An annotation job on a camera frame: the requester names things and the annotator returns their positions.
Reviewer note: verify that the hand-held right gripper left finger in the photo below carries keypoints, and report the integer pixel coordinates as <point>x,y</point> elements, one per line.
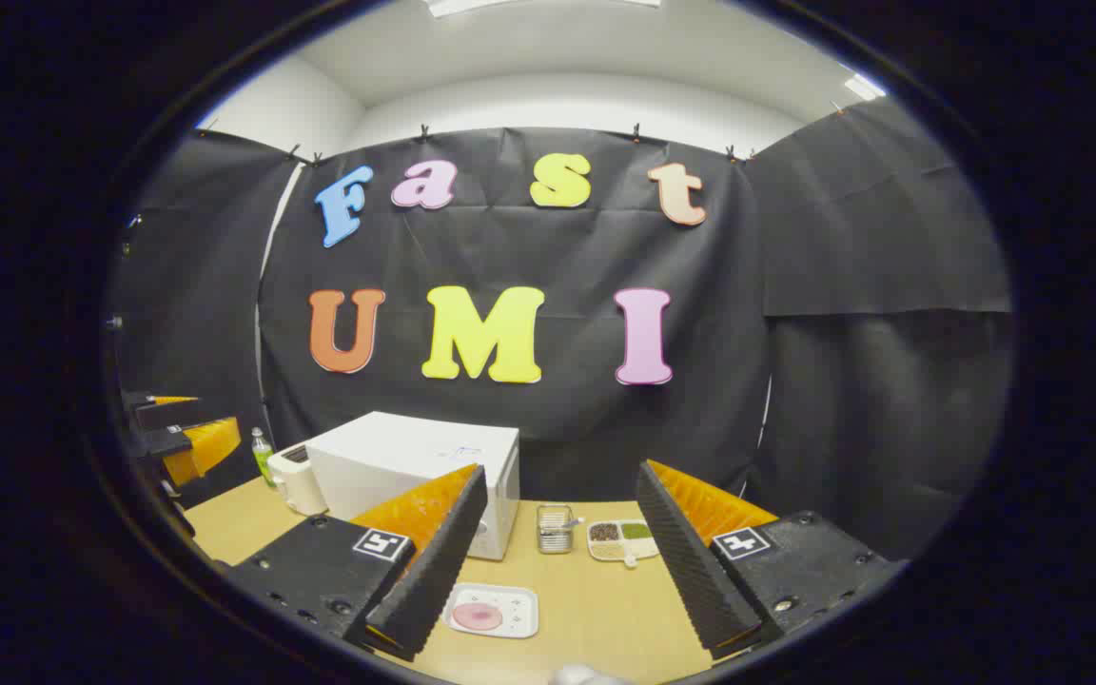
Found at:
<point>439,561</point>

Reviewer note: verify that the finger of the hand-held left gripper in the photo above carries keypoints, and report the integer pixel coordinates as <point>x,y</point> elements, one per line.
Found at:
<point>160,413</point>
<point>201,447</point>

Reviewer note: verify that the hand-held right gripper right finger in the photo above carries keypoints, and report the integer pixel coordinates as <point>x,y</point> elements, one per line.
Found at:
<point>691,561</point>

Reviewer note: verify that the pink ham slice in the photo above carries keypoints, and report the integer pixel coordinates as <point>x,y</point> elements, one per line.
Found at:
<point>477,616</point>

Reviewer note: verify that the white square plate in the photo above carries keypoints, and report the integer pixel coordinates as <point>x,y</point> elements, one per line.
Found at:
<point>513,603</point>

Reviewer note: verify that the white microwave oven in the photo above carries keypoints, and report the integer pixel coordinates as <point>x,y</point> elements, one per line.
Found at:
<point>386,457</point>

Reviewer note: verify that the green drink bottle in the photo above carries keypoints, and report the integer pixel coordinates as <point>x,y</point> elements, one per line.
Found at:
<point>263,457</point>

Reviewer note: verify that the white divided bean dish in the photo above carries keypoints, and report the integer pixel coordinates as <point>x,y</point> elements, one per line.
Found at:
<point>622,542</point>

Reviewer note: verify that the white toaster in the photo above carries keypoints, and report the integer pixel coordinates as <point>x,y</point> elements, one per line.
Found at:
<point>296,480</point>

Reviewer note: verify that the ceiling light panel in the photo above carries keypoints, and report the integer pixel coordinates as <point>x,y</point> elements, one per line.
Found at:
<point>529,6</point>
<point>864,88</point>

